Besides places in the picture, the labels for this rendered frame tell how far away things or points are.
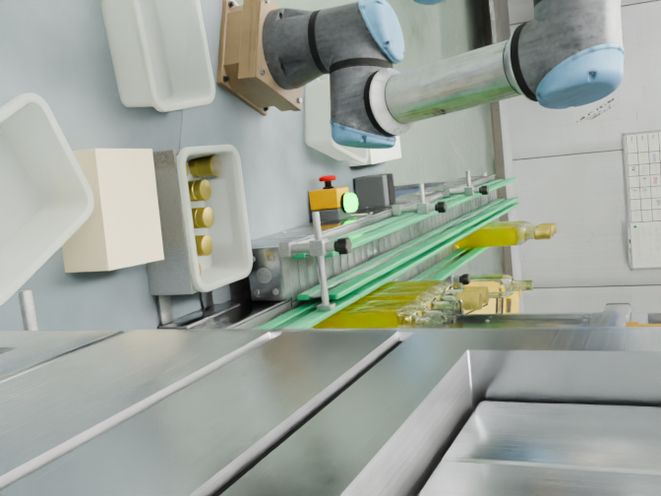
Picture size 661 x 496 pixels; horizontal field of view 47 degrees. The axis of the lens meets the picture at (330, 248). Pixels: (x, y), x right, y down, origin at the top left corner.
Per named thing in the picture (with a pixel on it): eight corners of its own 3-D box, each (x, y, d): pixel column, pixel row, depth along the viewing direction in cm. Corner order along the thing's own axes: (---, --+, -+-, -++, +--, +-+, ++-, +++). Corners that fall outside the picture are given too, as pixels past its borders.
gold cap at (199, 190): (175, 181, 124) (198, 179, 123) (188, 180, 128) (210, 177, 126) (178, 203, 125) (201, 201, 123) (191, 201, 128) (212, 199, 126)
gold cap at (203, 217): (178, 209, 125) (201, 207, 123) (191, 207, 128) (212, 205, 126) (181, 230, 125) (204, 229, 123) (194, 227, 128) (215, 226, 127)
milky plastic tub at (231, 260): (151, 296, 120) (199, 295, 116) (132, 153, 117) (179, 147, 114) (212, 276, 136) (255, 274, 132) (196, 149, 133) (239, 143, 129)
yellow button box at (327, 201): (310, 221, 173) (339, 219, 170) (306, 189, 173) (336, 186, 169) (323, 218, 180) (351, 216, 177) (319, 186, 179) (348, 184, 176)
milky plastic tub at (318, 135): (295, 74, 174) (330, 69, 170) (336, 101, 194) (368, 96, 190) (295, 150, 172) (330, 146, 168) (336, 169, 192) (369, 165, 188)
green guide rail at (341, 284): (296, 300, 136) (337, 299, 133) (296, 294, 136) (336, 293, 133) (498, 201, 294) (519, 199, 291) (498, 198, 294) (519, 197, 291)
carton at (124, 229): (65, 273, 104) (108, 271, 101) (50, 154, 103) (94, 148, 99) (122, 261, 115) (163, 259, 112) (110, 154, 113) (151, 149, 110)
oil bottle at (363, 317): (301, 343, 138) (415, 344, 129) (298, 313, 138) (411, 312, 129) (315, 336, 143) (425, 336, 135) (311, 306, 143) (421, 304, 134)
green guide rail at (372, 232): (291, 259, 135) (332, 257, 132) (291, 253, 135) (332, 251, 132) (497, 181, 293) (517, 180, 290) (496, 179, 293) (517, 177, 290)
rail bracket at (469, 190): (442, 198, 227) (487, 195, 221) (439, 173, 226) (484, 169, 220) (445, 197, 230) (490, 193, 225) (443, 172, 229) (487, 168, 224)
